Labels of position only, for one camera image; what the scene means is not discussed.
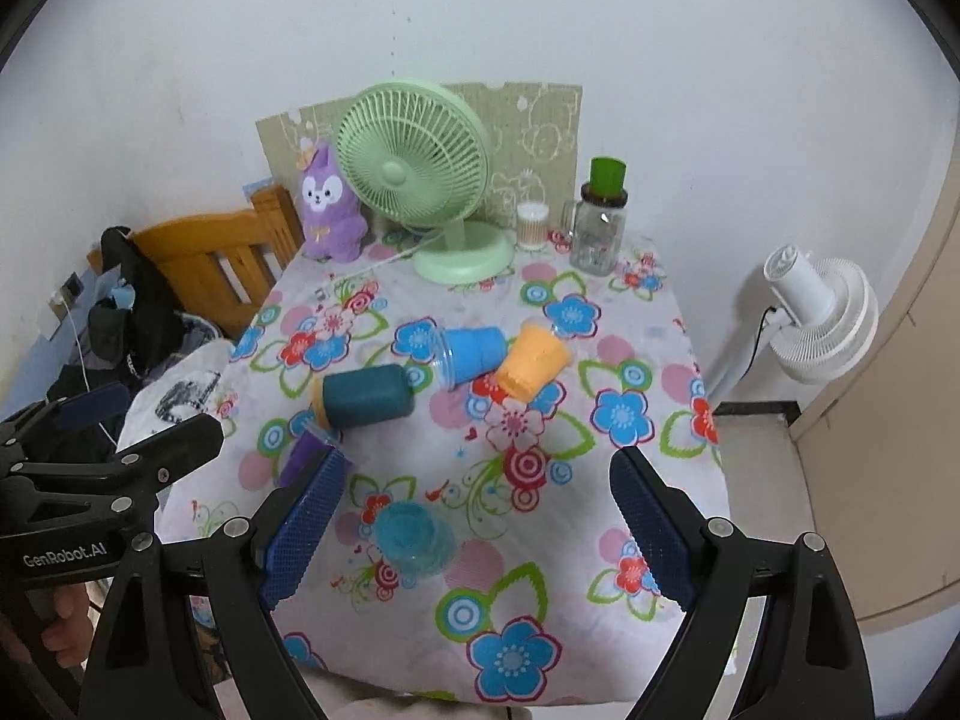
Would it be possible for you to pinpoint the wall socket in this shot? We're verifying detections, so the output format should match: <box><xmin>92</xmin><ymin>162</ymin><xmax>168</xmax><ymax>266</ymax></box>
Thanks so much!
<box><xmin>49</xmin><ymin>274</ymin><xmax>83</xmax><ymax>323</ymax></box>

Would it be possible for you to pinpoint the beige cabinet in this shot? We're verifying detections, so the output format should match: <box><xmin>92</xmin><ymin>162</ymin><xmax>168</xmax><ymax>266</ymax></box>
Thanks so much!
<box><xmin>787</xmin><ymin>187</ymin><xmax>960</xmax><ymax>623</ymax></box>

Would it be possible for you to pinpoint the blue plastic cup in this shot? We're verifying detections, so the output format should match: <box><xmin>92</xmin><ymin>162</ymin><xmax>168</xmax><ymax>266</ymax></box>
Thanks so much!
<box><xmin>435</xmin><ymin>326</ymin><xmax>509</xmax><ymax>389</ymax></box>

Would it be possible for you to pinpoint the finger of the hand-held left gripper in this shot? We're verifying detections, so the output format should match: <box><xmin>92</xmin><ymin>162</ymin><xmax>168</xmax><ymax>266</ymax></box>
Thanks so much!
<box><xmin>0</xmin><ymin>381</ymin><xmax>132</xmax><ymax>462</ymax></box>
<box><xmin>0</xmin><ymin>412</ymin><xmax>227</xmax><ymax>522</ymax></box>

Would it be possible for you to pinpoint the purple plastic cup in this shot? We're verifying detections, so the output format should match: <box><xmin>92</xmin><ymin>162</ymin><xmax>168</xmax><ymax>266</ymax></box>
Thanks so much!
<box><xmin>276</xmin><ymin>424</ymin><xmax>346</xmax><ymax>488</ymax></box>

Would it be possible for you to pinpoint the white fan cable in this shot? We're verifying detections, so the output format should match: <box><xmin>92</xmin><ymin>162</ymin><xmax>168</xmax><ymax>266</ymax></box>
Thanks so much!
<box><xmin>319</xmin><ymin>240</ymin><xmax>443</xmax><ymax>293</ymax></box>

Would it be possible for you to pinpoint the orange plastic cup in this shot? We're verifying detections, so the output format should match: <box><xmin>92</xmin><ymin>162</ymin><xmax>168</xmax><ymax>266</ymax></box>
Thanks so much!
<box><xmin>496</xmin><ymin>321</ymin><xmax>572</xmax><ymax>400</ymax></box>

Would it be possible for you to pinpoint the black bag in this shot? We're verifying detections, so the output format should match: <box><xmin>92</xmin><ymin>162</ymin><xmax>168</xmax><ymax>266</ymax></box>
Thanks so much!
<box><xmin>45</xmin><ymin>226</ymin><xmax>226</xmax><ymax>406</ymax></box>

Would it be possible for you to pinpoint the dark teal plastic cup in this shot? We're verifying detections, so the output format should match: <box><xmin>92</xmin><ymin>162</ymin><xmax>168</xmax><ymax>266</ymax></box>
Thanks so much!
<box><xmin>311</xmin><ymin>364</ymin><xmax>415</xmax><ymax>428</ymax></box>

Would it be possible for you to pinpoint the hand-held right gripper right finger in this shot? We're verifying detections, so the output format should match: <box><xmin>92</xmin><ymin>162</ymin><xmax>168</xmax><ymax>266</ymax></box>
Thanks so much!
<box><xmin>609</xmin><ymin>447</ymin><xmax>875</xmax><ymax>720</ymax></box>

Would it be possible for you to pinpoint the white floor fan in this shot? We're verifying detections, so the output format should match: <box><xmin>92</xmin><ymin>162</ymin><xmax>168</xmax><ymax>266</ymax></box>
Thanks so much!
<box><xmin>705</xmin><ymin>244</ymin><xmax>880</xmax><ymax>410</ymax></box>

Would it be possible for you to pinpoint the purple plush toy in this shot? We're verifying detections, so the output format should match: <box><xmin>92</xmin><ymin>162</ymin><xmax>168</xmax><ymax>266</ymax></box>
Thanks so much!
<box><xmin>298</xmin><ymin>141</ymin><xmax>370</xmax><ymax>265</ymax></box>

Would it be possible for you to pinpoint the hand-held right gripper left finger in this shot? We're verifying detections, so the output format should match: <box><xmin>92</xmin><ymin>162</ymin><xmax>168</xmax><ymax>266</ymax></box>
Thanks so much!
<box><xmin>81</xmin><ymin>448</ymin><xmax>350</xmax><ymax>720</ymax></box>

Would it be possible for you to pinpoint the floral tablecloth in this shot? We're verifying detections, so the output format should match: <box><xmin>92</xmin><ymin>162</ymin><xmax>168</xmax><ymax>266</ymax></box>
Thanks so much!
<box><xmin>120</xmin><ymin>229</ymin><xmax>732</xmax><ymax>710</ymax></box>

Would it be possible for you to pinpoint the green plastic cup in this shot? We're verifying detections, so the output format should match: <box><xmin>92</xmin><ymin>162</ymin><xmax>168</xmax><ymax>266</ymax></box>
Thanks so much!
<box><xmin>588</xmin><ymin>157</ymin><xmax>628</xmax><ymax>196</ymax></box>

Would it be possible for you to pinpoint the clear light blue cup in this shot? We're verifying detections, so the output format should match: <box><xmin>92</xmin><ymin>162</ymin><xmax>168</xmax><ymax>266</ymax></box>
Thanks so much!
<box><xmin>373</xmin><ymin>502</ymin><xmax>457</xmax><ymax>582</ymax></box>

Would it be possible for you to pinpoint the wooden chair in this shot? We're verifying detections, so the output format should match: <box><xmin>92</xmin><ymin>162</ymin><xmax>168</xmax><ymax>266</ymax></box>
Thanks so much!
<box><xmin>86</xmin><ymin>186</ymin><xmax>307</xmax><ymax>342</ymax></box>

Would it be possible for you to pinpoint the green desk fan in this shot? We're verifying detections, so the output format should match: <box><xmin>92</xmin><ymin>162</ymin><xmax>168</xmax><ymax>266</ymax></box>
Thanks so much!
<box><xmin>335</xmin><ymin>79</ymin><xmax>518</xmax><ymax>287</ymax></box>

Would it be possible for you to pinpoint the glass jar with brown lid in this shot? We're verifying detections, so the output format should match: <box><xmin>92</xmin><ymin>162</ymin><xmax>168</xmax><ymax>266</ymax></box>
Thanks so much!
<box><xmin>570</xmin><ymin>184</ymin><xmax>629</xmax><ymax>275</ymax></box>

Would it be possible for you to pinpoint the white cotton swab container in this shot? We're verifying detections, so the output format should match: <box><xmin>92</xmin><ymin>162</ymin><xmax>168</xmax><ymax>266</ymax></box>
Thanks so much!
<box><xmin>516</xmin><ymin>202</ymin><xmax>552</xmax><ymax>252</ymax></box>

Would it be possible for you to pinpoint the white printed cloth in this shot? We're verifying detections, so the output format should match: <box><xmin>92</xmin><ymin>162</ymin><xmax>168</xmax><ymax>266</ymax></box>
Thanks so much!
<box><xmin>120</xmin><ymin>341</ymin><xmax>237</xmax><ymax>458</ymax></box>

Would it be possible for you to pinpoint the person's left hand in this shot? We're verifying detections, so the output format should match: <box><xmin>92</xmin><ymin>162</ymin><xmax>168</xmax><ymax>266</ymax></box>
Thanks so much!
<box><xmin>37</xmin><ymin>581</ymin><xmax>98</xmax><ymax>665</ymax></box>

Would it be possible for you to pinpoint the printed cardboard sheet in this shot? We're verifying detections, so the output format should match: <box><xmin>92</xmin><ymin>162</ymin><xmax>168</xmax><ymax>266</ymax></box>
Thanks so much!
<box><xmin>256</xmin><ymin>81</ymin><xmax>584</xmax><ymax>233</ymax></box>

